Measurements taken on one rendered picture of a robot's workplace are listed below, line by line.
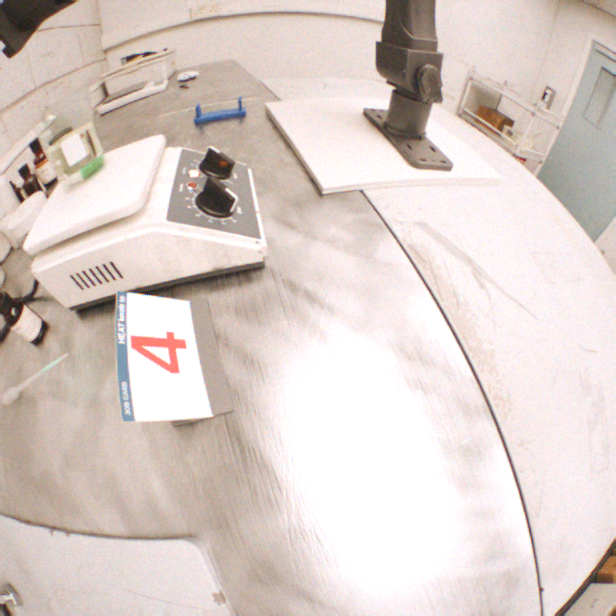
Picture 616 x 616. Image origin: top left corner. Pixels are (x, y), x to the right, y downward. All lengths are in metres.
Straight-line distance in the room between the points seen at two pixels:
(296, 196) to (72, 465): 0.33
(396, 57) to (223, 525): 0.47
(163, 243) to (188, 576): 0.22
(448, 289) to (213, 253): 0.20
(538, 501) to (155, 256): 0.36
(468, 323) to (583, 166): 2.82
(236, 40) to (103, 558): 1.78
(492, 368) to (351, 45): 1.82
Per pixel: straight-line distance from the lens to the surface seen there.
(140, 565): 0.22
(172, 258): 0.21
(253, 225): 0.22
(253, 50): 1.72
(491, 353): 0.25
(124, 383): 0.17
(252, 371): 0.19
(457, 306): 0.25
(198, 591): 0.20
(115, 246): 0.20
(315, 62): 1.82
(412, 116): 0.42
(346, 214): 0.28
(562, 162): 3.09
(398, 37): 0.39
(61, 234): 0.22
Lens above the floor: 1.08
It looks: 59 degrees down
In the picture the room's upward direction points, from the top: 5 degrees clockwise
